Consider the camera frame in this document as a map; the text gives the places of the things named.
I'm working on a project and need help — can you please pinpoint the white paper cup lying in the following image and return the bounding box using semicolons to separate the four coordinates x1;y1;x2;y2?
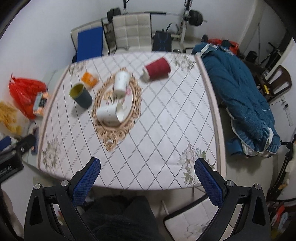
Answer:
96;102;124;126

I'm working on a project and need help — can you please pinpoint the dark teal cup yellow inside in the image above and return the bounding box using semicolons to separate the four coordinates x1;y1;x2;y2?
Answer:
69;83;92;109

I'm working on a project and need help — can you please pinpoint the orange white small cup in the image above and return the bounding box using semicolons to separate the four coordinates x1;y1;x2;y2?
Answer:
81;71;99;89

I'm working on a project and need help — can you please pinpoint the white paper cup upright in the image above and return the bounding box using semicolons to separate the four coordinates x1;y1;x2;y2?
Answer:
113;70;131;96

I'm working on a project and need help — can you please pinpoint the red ribbed paper cup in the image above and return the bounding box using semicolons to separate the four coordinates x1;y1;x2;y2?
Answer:
142;57;171;80

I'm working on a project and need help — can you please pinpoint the blue quilted blanket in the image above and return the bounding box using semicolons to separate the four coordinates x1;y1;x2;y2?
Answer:
192;42;280;157

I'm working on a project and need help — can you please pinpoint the black gripper device left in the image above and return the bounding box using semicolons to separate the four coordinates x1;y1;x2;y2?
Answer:
0;134;36;183

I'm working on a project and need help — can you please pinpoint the black tripod stand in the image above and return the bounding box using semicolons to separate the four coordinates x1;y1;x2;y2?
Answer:
266;135;295;202

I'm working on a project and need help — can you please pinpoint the patterned white tablecloth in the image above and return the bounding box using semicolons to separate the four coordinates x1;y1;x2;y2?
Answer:
36;52;226;190

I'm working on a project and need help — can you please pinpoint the small printed box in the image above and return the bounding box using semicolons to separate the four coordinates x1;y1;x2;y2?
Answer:
33;92;49;116

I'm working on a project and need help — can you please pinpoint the yellow snack bag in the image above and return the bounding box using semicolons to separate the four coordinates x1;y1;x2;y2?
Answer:
0;101;22;136

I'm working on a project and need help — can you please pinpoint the red plastic bag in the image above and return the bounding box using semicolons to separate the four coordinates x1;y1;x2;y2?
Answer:
9;75;47;120

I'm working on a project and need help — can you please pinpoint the dark wooden chair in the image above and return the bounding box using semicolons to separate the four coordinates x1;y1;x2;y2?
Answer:
259;65;292;103

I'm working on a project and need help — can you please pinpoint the blue folded mat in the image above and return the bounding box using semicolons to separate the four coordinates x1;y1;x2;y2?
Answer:
76;27;103;62

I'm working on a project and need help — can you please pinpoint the black blue gym bag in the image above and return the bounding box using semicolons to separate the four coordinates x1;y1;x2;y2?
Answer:
152;31;171;52

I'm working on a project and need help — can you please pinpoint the white padded chair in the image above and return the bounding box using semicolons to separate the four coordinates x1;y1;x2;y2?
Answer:
112;13;152;52

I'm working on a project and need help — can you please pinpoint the barbell with black plates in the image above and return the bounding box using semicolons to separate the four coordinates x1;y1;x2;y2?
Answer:
101;7;208;27

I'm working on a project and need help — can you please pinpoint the white barbell rack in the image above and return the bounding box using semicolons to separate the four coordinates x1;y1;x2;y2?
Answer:
122;0;195;53

